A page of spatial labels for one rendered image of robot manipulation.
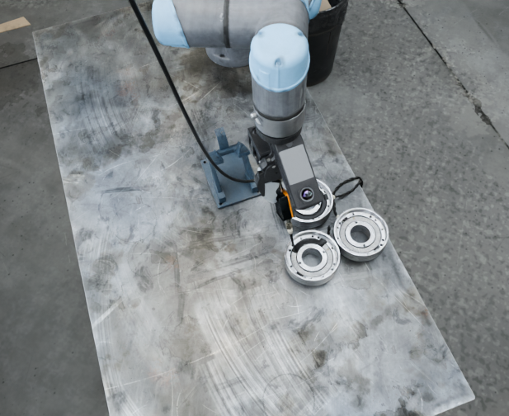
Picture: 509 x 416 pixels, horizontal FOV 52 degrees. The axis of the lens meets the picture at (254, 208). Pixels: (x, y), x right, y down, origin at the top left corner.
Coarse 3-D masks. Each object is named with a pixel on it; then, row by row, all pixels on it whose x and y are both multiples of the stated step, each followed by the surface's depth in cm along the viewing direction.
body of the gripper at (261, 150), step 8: (248, 128) 85; (256, 128) 78; (248, 136) 87; (256, 136) 85; (264, 136) 77; (288, 136) 77; (296, 136) 78; (256, 144) 84; (264, 144) 84; (256, 152) 88; (264, 152) 83; (272, 152) 82; (256, 160) 88; (264, 160) 83; (272, 160) 82; (264, 168) 83; (272, 168) 83; (264, 176) 84; (272, 176) 85; (280, 176) 86
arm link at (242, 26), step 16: (240, 0) 72; (256, 0) 72; (272, 0) 71; (288, 0) 71; (304, 0) 73; (240, 16) 71; (256, 16) 71; (272, 16) 70; (288, 16) 70; (304, 16) 72; (240, 32) 72; (256, 32) 72; (304, 32) 71; (240, 48) 76
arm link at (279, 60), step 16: (272, 32) 66; (288, 32) 66; (256, 48) 65; (272, 48) 64; (288, 48) 64; (304, 48) 64; (256, 64) 65; (272, 64) 64; (288, 64) 64; (304, 64) 66; (256, 80) 67; (272, 80) 66; (288, 80) 66; (304, 80) 68; (256, 96) 71; (272, 96) 68; (288, 96) 68; (304, 96) 72; (272, 112) 71; (288, 112) 71
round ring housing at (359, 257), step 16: (352, 208) 103; (336, 224) 102; (352, 224) 103; (368, 224) 103; (384, 224) 101; (336, 240) 100; (352, 240) 101; (368, 240) 101; (384, 240) 101; (352, 256) 99; (368, 256) 98
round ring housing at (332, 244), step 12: (288, 252) 100; (300, 252) 100; (312, 252) 102; (324, 252) 101; (336, 252) 100; (288, 264) 98; (300, 264) 99; (324, 264) 99; (336, 264) 99; (300, 276) 97; (324, 276) 98
